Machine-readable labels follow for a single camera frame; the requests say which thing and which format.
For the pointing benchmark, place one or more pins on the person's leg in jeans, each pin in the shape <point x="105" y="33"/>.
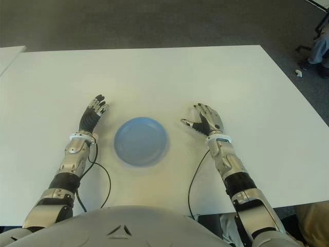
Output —
<point x="318" y="50"/>

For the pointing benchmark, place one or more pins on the grey robot torso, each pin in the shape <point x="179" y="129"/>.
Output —
<point x="115" y="226"/>

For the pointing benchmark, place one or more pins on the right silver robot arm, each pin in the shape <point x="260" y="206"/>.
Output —
<point x="231" y="167"/>

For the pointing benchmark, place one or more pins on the small white floor scrap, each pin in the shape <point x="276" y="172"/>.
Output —
<point x="299" y="73"/>

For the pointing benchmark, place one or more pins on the black office chair base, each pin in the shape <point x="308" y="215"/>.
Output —
<point x="320" y="25"/>

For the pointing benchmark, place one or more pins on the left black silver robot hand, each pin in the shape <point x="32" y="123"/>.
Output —
<point x="90" y="119"/>

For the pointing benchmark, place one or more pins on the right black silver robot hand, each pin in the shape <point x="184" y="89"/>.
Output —
<point x="209" y="119"/>

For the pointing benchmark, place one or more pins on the tan brown box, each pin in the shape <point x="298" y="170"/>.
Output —
<point x="312" y="221"/>

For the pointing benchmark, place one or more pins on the blue round plate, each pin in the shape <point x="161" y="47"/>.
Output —
<point x="141" y="141"/>

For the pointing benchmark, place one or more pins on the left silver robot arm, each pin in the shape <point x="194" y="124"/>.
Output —
<point x="70" y="159"/>

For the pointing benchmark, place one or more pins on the neighbouring white table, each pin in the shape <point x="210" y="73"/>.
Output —
<point x="9" y="56"/>

